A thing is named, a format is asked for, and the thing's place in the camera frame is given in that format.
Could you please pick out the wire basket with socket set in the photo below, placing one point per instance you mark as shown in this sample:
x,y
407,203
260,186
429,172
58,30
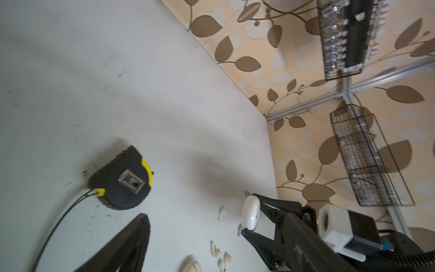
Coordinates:
x,y
333,33

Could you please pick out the black yellow tape measure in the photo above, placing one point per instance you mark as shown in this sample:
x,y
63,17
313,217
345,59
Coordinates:
x,y
124,182

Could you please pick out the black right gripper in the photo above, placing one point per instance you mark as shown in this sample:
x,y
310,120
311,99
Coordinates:
x,y
296,246

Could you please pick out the white earbud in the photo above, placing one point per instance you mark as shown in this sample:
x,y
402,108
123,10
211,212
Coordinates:
x,y
224,263
215,252

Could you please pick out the white earbud charging case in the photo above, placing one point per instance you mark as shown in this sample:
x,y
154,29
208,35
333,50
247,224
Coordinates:
x,y
250,213

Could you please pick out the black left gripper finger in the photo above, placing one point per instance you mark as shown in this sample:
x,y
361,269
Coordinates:
x,y
125,252

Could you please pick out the empty black wire basket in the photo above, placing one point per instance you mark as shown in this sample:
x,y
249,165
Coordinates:
x,y
374,166

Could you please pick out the black socket set rail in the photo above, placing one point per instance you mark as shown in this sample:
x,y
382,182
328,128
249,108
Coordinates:
x,y
359,14

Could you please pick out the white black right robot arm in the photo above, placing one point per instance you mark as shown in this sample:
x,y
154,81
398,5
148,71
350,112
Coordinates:
x,y
407,256

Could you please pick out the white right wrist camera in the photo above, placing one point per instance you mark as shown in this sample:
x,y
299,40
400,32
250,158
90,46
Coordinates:
x,y
350,234

